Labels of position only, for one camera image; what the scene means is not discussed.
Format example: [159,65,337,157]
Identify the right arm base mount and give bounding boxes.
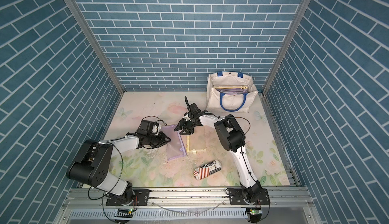
[225,188,270,206]

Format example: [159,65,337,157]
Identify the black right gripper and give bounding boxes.
[174,119,197,136]

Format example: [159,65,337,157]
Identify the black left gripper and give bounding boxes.
[146,131,172,149]

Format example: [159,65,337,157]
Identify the crushed striped drink can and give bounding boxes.
[193,160,221,180]

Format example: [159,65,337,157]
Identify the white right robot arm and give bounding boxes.
[174,103,262,203]

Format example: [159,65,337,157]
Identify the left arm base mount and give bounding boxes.
[106,189,151,207]

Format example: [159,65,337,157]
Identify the cream yellow pouch bottom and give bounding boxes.
[186,127,206,155]

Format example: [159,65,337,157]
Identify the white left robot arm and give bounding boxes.
[66,120,171,196]

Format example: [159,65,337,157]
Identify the purple mesh pouch bottom left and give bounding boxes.
[161,125,187,161]

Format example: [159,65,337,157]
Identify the white canvas tote bag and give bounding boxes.
[206,71,258,113]

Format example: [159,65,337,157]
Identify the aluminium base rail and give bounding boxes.
[54,186,321,224]

